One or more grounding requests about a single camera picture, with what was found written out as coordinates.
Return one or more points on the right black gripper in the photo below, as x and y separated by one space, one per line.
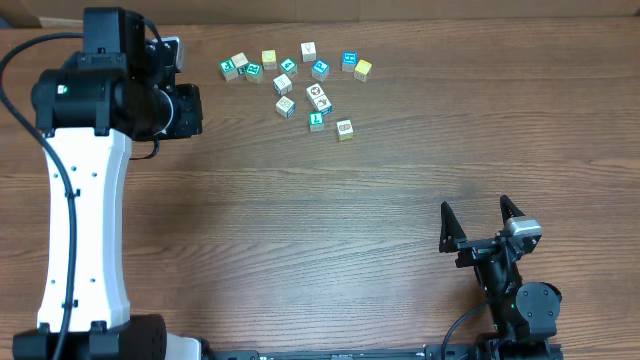
454 239

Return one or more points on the white block red picture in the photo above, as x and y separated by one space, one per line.
323 105
314 91

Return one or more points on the white engraved block blue side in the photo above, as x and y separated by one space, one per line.
285 107

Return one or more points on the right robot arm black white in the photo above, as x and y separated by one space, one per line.
524 314

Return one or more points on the green block number four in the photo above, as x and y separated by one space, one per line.
289 67

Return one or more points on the green letter R block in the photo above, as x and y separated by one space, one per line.
254 72

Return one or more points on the white block red picture upper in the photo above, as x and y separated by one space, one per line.
314 91

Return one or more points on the white block red picture lower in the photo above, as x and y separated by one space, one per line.
323 105

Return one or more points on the blue block top right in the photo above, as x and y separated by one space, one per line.
349 61

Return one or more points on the yellow top block left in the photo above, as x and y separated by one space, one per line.
269 60

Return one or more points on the blue letter P block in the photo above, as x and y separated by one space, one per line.
320 70

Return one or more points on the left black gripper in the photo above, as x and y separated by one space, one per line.
187 98

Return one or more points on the white block yellow side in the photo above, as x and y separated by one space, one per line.
344 130

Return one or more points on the white block top centre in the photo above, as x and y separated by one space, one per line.
308 52

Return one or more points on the yellow block far right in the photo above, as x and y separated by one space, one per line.
362 70

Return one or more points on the plain wooden block number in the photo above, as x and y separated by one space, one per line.
240 62

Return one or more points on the green block far left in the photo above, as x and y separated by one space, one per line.
228 69

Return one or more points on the green letter L block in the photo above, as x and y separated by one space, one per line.
316 122

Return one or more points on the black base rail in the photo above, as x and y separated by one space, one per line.
430 352

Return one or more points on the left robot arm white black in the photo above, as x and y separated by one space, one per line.
119 89

